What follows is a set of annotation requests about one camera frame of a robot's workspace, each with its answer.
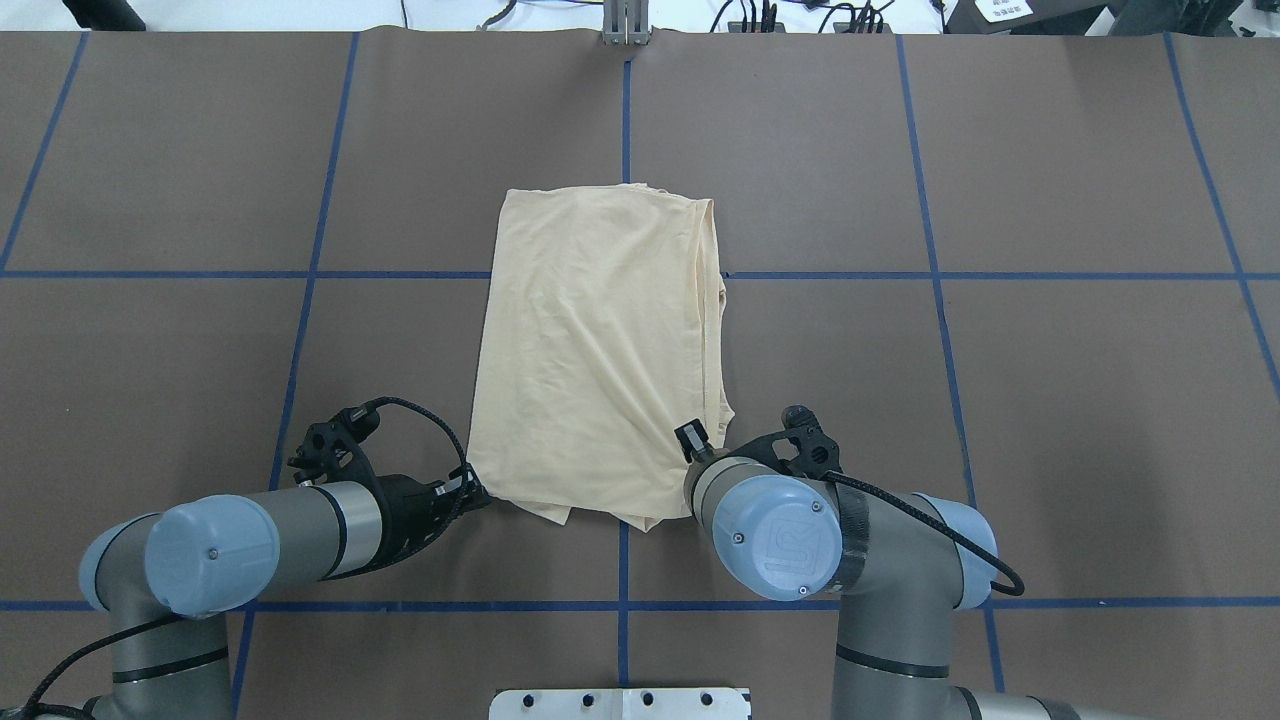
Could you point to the black power adapter box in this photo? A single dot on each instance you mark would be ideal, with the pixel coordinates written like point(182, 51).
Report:
point(1052, 18)

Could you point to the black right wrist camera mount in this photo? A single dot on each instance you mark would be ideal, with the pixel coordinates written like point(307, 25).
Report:
point(799, 449)

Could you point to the cream long-sleeve graphic shirt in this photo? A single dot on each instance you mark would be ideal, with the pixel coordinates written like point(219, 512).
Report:
point(602, 334)

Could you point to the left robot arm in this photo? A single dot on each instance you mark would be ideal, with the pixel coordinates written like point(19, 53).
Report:
point(168, 579)

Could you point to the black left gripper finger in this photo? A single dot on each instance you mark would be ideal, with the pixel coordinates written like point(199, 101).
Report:
point(694, 442)
point(464, 492)

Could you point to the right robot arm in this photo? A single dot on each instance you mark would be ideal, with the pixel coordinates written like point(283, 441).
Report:
point(788, 523)

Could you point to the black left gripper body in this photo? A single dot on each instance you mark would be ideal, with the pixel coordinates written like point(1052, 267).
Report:
point(408, 510)

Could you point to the aluminium frame post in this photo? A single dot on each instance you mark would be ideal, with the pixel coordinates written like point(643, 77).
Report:
point(626, 23)

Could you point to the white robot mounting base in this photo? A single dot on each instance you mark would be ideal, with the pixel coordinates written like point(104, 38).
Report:
point(623, 703)

